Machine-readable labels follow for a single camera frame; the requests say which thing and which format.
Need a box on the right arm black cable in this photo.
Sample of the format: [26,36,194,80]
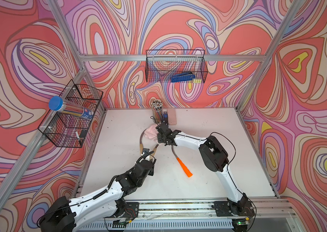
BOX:
[208,131,257,232]

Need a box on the blue tool in basket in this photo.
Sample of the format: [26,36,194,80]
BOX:
[171,72,196,83]

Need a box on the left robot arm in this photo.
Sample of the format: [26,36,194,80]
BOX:
[37,155,156,232]

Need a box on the blue stapler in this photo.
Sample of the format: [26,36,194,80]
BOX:
[163,112,168,124]

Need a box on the orange handle sickle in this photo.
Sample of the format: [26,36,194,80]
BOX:
[171,146,193,178]

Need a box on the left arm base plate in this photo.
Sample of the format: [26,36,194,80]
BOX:
[108,202,139,220]

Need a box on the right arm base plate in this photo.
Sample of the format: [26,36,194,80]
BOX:
[211,201,255,218]

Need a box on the pink terry rag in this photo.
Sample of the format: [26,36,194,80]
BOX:
[143,124,158,143]

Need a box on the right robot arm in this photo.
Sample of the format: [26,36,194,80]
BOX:
[155,123,248,211]

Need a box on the pink rectangular box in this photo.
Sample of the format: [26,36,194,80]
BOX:
[167,108,177,126]

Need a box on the cup of coloured pencils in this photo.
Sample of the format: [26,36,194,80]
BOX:
[151,99,163,122]

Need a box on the blue cap pencil tube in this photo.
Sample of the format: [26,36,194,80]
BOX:
[49,96,94,120]

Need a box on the black wire basket back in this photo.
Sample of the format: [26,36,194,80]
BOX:
[145,48,208,83]

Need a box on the black wire basket left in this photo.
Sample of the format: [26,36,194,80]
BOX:
[38,80,103,148]

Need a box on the black wire basket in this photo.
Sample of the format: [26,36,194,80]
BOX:
[38,80,103,148]
[145,48,208,83]

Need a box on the wooden handle sickle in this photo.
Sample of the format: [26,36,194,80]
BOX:
[139,130,145,155]
[149,144,159,160]

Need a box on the aluminium front rail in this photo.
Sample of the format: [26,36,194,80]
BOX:
[59,200,295,217]

